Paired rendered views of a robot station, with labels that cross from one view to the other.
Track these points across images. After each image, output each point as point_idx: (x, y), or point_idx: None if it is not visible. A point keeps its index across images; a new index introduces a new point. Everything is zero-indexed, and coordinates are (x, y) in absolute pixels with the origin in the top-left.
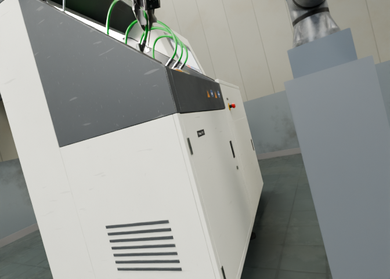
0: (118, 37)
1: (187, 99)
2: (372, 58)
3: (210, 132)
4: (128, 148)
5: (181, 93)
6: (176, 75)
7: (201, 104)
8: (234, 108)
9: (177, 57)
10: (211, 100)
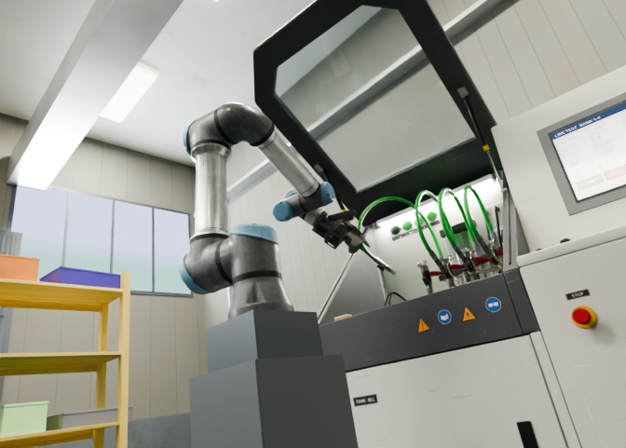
0: (484, 185)
1: (343, 355)
2: (189, 384)
3: (403, 399)
4: None
5: (332, 350)
6: (328, 330)
7: (385, 352)
8: (584, 324)
9: (555, 180)
10: (435, 334)
